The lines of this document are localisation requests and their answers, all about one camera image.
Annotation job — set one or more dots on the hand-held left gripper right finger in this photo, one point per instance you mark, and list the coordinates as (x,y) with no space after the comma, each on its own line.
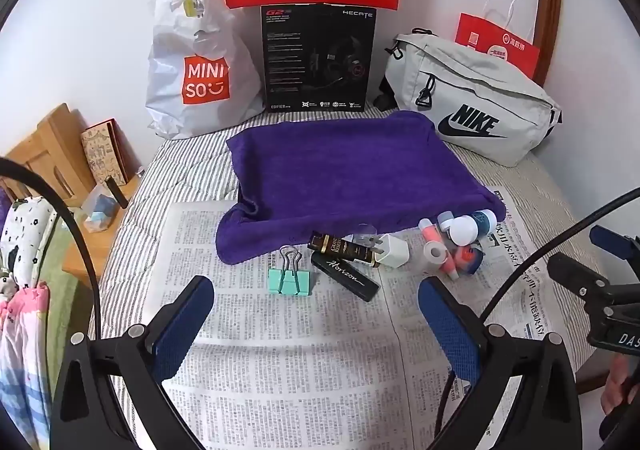
(450,325)

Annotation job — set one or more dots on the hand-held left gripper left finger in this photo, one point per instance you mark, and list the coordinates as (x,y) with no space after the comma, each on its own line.
(182,325)

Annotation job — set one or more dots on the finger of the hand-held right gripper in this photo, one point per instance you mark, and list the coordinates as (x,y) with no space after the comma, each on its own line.
(615,242)
(575,275)

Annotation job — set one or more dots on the orange and blue container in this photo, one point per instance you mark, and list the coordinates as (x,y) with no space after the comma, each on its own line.
(467,257)

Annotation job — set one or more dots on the white tape roll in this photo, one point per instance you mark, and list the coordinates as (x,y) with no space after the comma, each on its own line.
(435,255)

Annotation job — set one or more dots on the pink pen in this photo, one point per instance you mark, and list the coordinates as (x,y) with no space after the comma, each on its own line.
(431,232)

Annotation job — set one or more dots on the white charger plug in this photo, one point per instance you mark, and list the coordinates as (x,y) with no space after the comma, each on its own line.
(392,250)

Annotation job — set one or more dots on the white jar with blue label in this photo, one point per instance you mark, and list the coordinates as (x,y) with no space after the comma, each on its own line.
(464,229)

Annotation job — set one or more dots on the small pale blue cap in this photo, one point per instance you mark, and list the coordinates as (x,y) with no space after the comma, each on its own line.
(444,220)

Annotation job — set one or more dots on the green binder clip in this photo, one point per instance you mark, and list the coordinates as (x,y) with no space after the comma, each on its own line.
(289,281)

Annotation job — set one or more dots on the black rectangular case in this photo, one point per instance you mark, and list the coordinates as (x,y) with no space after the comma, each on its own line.
(345,275)

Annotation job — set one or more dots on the black and gold box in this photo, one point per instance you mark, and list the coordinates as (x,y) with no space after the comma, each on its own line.
(340,247)

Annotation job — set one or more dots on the person's right hand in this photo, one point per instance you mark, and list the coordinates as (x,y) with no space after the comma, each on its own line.
(616,385)

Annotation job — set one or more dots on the newspaper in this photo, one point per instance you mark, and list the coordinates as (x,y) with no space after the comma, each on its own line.
(300,370)

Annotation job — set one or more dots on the striped bed sheet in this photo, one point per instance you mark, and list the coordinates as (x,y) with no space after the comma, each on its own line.
(150,190)

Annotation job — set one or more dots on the clear box with blue cube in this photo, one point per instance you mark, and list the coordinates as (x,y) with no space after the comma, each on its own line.
(100,212)

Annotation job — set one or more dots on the black cylinder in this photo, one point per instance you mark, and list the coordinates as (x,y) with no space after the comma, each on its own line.
(116,191)

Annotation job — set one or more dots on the pink blanket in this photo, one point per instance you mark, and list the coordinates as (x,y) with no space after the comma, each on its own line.
(22,355)

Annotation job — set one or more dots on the floral cloth bag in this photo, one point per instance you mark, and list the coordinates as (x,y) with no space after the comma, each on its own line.
(25,230)

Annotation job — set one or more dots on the purple towel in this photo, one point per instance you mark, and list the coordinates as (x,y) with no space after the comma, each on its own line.
(350,170)

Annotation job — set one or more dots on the brown patterned notebook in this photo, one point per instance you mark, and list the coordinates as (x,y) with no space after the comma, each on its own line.
(102,152)

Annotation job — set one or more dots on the wooden nightstand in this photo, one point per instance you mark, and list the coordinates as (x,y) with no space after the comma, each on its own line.
(45,155)

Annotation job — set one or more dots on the grey waist bag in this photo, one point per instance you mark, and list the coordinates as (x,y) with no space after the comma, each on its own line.
(460,85)

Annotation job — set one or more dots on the brown wooden headboard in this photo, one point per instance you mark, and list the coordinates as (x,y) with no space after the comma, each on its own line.
(547,5)

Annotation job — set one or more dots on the red paper bag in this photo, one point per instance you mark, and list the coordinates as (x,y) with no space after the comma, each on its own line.
(475,32)

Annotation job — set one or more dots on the white plastic shopping bag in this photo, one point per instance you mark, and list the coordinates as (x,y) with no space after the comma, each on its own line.
(200,50)

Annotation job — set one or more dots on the black headset box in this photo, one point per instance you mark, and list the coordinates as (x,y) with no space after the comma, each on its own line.
(300,55)

